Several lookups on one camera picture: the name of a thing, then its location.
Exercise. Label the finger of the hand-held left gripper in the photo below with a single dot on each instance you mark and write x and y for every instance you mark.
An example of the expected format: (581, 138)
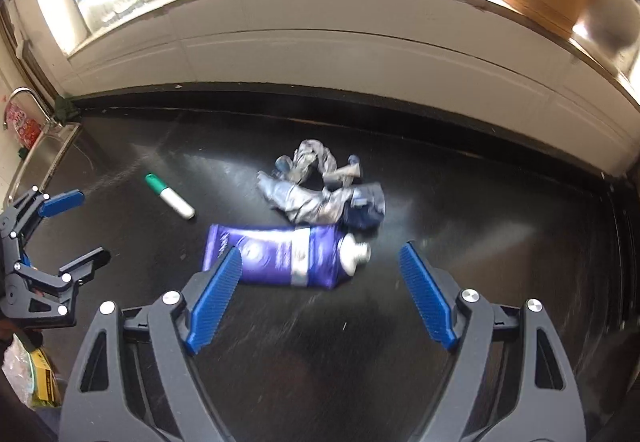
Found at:
(65, 272)
(62, 203)

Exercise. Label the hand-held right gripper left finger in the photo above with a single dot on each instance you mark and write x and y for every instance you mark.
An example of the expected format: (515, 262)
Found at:
(215, 297)

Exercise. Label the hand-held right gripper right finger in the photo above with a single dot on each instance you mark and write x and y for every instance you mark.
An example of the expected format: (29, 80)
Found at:
(427, 294)

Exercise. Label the purple toothpaste tube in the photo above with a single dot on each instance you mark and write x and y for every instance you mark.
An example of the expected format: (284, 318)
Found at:
(270, 257)

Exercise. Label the yellow packet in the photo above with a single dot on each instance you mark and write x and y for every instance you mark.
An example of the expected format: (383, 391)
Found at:
(22, 367)

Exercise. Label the dark blue wrapper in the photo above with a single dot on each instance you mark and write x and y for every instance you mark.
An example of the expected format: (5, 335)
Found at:
(367, 207)

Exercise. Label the green and white marker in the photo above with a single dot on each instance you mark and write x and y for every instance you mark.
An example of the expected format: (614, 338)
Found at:
(172, 199)

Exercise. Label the silver plastic wrapper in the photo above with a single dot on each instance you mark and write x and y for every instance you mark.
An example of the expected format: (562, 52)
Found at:
(300, 202)

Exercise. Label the stainless steel sink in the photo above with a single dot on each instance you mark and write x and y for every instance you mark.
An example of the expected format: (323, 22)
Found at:
(45, 151)

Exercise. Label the red packet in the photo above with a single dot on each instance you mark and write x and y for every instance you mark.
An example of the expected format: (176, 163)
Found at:
(22, 124)

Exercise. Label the dark green cloth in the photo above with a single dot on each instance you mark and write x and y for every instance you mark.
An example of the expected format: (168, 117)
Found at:
(65, 109)

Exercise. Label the chrome faucet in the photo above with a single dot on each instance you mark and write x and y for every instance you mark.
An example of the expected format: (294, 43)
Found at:
(30, 92)

